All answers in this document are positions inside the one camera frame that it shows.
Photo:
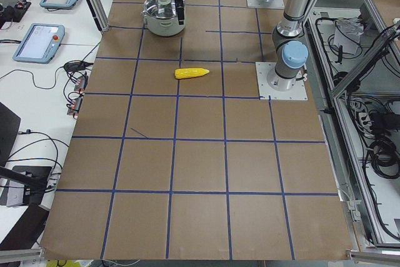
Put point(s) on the white crumpled paper bag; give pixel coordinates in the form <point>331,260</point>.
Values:
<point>348,34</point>

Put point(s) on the black computer mouse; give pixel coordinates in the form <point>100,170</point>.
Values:
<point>74,66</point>

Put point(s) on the black electronics board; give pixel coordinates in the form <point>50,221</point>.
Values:
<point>14,13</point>

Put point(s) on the yellow corn cob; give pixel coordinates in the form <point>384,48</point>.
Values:
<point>188,73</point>

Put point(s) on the small circuit board strip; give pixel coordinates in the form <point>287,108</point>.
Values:
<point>75,97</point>

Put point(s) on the glass pot lid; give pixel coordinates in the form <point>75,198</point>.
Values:
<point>160,9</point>

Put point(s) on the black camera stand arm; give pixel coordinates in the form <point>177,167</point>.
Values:
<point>30,181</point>

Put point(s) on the pale green steel pot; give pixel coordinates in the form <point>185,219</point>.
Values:
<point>162,27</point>

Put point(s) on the brown paper table mat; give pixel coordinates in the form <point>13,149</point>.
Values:
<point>200,168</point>

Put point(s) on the grey box device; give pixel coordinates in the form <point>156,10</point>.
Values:
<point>12,197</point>

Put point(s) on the lower blue teach pendant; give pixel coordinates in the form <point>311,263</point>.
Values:
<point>40,43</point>

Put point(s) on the black laptop corner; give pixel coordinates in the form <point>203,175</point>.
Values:
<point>10,123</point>

